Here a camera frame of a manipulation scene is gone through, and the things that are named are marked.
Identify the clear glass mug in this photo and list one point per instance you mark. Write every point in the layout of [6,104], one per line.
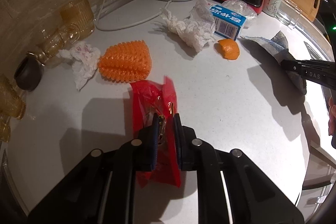
[288,13]

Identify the dark brown round cup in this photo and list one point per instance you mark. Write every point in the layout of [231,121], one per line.
[29,73]

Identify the white ceramic cup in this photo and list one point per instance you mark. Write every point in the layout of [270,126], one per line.
[271,7]

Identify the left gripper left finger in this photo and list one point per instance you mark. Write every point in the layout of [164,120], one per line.
[100,189]

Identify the clear plastic bag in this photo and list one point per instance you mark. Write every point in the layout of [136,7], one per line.
[241,8]

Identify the small crumpled tissue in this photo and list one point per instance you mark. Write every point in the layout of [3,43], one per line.
[84,59]

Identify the person's right hand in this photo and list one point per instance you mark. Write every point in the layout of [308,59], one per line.
[332,116]

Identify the large crumpled white tissue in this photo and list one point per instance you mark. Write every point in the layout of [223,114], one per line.
[197,30]

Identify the stainless steel sink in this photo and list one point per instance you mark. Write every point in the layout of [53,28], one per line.
[316,53]

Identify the blue white towel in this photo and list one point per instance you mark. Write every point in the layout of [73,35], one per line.
[278,48]

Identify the orange peel piece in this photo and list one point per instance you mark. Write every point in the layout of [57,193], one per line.
[228,48]

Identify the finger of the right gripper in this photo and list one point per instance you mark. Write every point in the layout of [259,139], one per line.
[297,65]

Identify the blue white milk carton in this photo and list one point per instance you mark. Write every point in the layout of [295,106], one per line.
[227,23]

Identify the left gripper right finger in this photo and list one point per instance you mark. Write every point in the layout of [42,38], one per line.
[231,187]

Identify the amber glass cup near edge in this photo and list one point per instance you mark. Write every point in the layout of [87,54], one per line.
[11,103]

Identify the red snack packet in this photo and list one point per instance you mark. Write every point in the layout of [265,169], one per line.
[153,108]

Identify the orange foam fruit net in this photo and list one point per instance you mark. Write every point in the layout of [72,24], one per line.
[126,62]

